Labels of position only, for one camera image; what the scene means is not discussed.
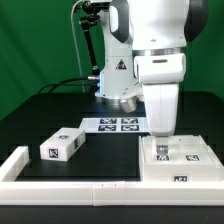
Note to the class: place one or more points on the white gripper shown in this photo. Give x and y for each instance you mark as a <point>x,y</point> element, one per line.
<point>160,77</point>

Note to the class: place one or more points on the small white door part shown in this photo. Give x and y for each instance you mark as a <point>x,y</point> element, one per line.
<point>149,149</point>

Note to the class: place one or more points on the white cabinet body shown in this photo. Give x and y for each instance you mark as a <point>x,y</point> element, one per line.
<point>172,172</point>

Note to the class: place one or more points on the white door panel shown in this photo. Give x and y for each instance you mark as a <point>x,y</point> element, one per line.
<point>187,149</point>

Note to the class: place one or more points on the white box part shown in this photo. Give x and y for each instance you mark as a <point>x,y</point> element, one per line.
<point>63,144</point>

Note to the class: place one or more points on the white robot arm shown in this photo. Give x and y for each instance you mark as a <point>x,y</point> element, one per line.
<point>143,28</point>

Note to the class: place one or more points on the white marker base plate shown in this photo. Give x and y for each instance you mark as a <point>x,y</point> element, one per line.
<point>114,125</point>

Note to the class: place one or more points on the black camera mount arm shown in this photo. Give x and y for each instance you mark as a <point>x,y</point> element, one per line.
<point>91,19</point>

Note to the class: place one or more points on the white U-shaped table frame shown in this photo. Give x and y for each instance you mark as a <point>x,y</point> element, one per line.
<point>13,192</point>

